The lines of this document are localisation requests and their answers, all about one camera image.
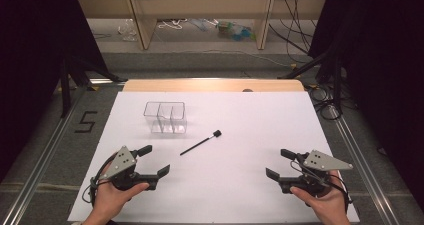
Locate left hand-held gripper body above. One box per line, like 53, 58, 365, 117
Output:
99, 145, 159, 191

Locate bundle of hanging black cables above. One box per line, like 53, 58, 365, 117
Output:
268, 0, 318, 65

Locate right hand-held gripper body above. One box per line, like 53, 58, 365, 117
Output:
278, 149, 354, 197

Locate clear plastic organizer box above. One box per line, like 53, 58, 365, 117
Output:
143, 101, 188, 135

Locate metal floor rail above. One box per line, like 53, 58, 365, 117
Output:
0, 78, 128, 225
327, 104, 402, 225

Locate white paper sheet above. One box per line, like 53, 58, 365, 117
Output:
67, 91, 361, 224

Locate wooden table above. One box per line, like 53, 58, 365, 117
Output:
122, 78, 305, 93

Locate coiled black floor cables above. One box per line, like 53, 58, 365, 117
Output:
307, 82, 345, 122

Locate green and blue plastic packets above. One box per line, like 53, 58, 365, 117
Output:
215, 20, 257, 42

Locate person's right hand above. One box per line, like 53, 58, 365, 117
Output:
289, 170, 352, 225

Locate left hand-held gripper black cable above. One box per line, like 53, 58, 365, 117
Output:
81, 151, 118, 207

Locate black metal stand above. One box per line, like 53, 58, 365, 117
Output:
59, 55, 127, 120
277, 49, 345, 110

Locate person's left hand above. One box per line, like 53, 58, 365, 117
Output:
84, 161, 150, 223

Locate clear plastic bag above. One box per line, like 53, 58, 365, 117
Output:
116, 18, 139, 42

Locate wooden shelf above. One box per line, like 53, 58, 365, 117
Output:
75, 0, 330, 51

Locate right hand-held gripper black cable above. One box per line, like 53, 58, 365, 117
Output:
289, 159, 354, 215

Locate black curtain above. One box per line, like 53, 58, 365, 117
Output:
0, 0, 112, 183
307, 0, 424, 204

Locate hand-held gripper black cable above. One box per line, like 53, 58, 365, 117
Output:
81, 151, 118, 207
289, 159, 354, 215

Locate white cord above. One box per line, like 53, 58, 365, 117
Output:
156, 17, 189, 31

